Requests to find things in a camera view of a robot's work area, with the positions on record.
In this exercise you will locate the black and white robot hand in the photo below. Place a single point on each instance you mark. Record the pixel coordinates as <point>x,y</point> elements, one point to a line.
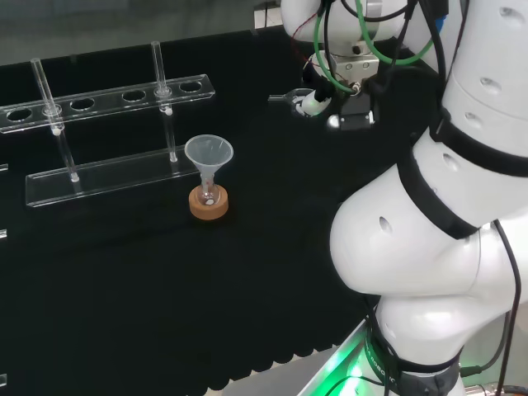
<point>354,113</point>

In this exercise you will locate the clear weighing funnel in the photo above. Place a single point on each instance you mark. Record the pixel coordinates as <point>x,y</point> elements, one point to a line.
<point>286,96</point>

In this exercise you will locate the clear plastic funnel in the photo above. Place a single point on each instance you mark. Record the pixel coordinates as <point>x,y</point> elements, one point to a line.
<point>208,153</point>

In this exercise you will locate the small round-bottom glass flask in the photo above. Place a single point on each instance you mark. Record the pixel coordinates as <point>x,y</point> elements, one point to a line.
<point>207,197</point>

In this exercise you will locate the pale board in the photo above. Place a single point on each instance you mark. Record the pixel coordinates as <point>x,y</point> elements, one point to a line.
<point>268,12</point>

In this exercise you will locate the black bench cloth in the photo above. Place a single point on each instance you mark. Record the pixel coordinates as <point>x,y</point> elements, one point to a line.
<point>123,288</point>

